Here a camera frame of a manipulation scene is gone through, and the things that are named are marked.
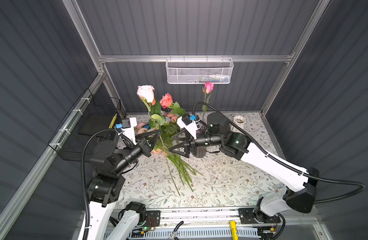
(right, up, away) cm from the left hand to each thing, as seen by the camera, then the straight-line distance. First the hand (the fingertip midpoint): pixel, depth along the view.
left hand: (161, 132), depth 55 cm
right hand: (+4, -5, +2) cm, 7 cm away
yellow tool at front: (+32, -46, +15) cm, 58 cm away
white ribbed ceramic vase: (+41, +6, +34) cm, 54 cm away
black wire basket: (-42, +9, +25) cm, 50 cm away
